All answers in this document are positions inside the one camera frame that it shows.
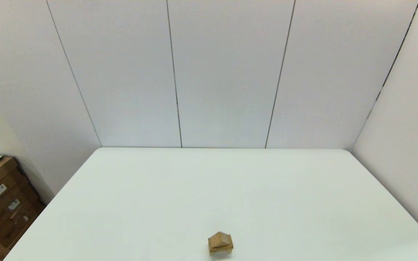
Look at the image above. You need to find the triangular wooden building block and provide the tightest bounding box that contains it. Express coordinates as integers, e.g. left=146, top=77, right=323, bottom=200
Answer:
left=209, top=232, right=233, bottom=245

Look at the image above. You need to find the rectangular wooden building block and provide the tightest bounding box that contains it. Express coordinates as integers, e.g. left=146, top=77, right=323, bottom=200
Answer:
left=208, top=241, right=234, bottom=253

